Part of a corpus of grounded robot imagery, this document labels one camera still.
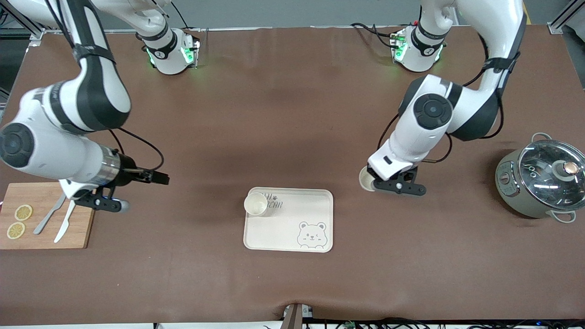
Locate white IKEA cup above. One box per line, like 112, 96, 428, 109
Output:
359, 165, 378, 191
244, 192, 269, 216

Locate white plastic knife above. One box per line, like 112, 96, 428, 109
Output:
54, 201, 76, 244

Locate grey plastic knife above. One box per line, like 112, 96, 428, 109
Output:
33, 194, 67, 235

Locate brown table cover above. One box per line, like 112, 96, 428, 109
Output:
0, 25, 585, 326

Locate green electric cooking pot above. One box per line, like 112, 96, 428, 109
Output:
495, 133, 585, 223

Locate wooden cutting board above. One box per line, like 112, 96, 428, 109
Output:
0, 182, 96, 250

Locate cream tray with bear print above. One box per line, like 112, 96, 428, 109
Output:
243, 187, 334, 253

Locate glass pot lid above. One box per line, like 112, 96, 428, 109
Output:
517, 139, 585, 212

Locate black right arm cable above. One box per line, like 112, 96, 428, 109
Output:
46, 0, 164, 171

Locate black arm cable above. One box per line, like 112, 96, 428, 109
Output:
46, 0, 164, 171
377, 32, 504, 165

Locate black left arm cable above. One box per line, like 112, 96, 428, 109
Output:
377, 32, 504, 165

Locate black left base cables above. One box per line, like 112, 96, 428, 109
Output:
350, 21, 399, 49

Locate black right base cable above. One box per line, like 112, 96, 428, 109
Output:
171, 0, 191, 29

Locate aluminium frame profile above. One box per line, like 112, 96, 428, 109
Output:
548, 0, 585, 35
0, 0, 46, 42

